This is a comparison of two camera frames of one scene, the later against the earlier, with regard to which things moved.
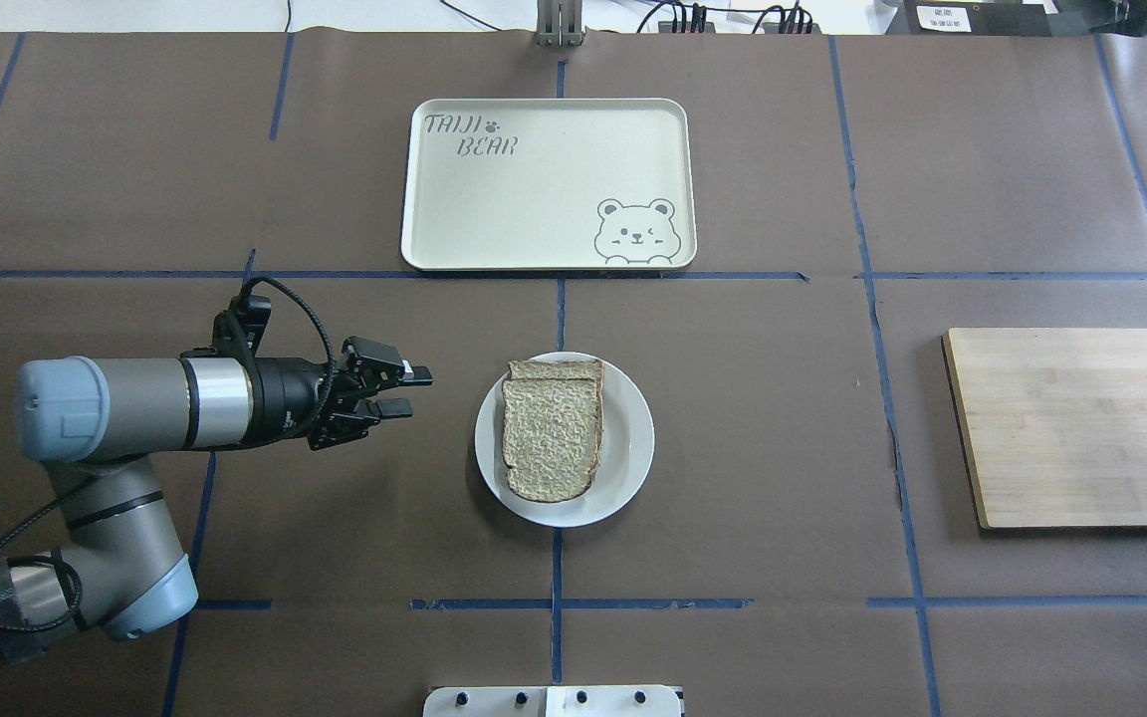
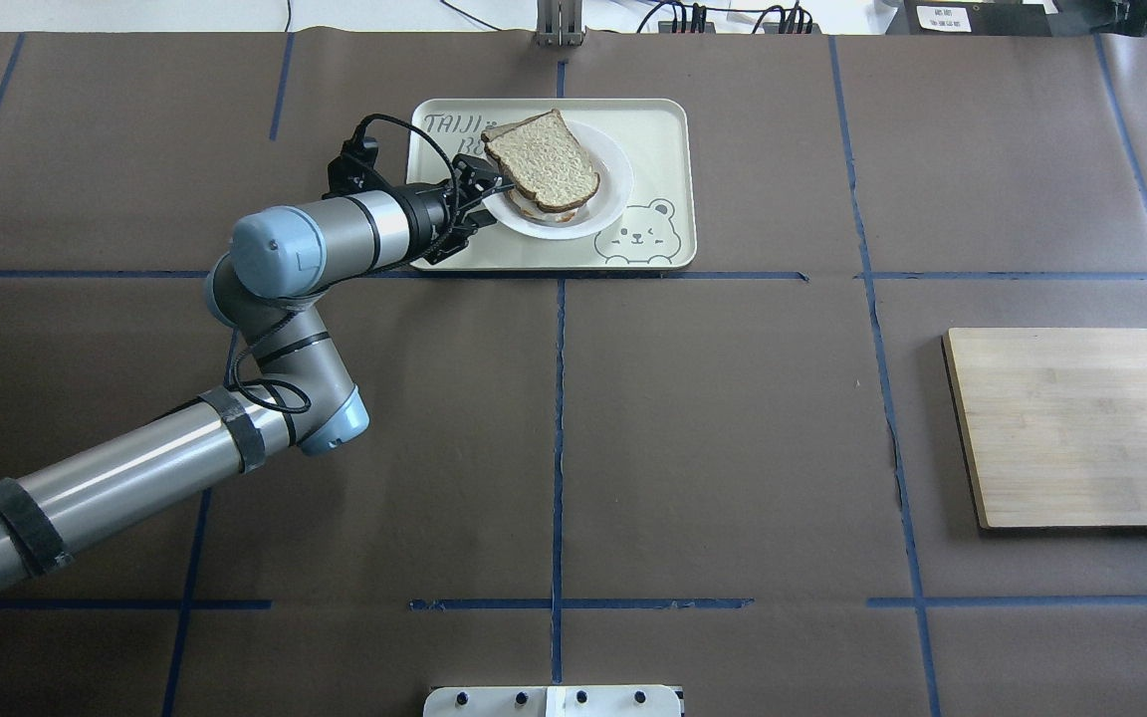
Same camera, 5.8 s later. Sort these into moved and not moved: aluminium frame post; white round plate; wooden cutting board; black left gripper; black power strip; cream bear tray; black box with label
Moved: black left gripper; white round plate
Not moved: wooden cutting board; black box with label; black power strip; aluminium frame post; cream bear tray
